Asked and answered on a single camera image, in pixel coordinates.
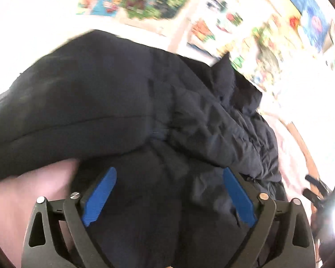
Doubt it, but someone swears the fruit drawing wall poster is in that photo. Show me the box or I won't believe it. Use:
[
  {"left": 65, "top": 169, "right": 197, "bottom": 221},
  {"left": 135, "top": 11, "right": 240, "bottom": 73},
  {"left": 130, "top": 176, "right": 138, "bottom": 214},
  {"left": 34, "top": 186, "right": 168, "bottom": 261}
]
[{"left": 186, "top": 0, "right": 245, "bottom": 58}]

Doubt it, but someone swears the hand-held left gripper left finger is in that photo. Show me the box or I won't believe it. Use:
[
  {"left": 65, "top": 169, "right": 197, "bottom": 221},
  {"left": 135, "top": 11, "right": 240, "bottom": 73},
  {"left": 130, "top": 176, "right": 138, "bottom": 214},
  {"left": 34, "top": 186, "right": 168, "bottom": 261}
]
[{"left": 21, "top": 167, "right": 118, "bottom": 268}]

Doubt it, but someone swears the green patterned wall poster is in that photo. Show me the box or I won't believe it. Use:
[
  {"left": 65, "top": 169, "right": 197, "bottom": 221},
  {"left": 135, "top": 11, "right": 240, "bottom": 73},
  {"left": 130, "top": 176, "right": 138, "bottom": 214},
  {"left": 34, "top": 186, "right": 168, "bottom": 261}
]
[{"left": 230, "top": 14, "right": 302, "bottom": 92}]

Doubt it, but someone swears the wooden bed frame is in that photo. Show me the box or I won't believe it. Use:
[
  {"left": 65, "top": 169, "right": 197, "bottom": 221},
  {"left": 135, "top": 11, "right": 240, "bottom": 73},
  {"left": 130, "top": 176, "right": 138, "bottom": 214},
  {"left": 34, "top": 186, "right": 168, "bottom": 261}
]
[{"left": 279, "top": 119, "right": 323, "bottom": 183}]

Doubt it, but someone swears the dark navy padded jacket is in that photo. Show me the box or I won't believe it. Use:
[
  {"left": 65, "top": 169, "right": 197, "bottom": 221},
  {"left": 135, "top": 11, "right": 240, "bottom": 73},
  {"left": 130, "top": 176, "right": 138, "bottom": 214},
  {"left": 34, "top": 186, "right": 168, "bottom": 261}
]
[{"left": 0, "top": 29, "right": 285, "bottom": 268}]

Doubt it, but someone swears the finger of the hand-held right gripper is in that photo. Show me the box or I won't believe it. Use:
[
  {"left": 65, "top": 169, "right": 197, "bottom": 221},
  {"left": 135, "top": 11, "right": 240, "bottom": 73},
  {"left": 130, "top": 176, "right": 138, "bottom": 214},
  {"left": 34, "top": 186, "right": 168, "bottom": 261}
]
[
  {"left": 305, "top": 174, "right": 331, "bottom": 194},
  {"left": 302, "top": 189, "right": 324, "bottom": 209}
]

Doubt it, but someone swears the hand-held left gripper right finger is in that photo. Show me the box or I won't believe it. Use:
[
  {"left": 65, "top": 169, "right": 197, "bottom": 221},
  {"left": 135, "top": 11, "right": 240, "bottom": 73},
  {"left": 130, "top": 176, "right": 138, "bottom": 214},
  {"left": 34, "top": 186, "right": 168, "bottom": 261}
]
[{"left": 223, "top": 167, "right": 314, "bottom": 268}]

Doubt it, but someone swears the blue painted wall poster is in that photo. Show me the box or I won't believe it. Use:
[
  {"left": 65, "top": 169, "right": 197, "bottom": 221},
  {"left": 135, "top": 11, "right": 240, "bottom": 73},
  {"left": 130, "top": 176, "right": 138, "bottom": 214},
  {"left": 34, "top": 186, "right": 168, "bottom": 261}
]
[{"left": 264, "top": 0, "right": 335, "bottom": 55}]

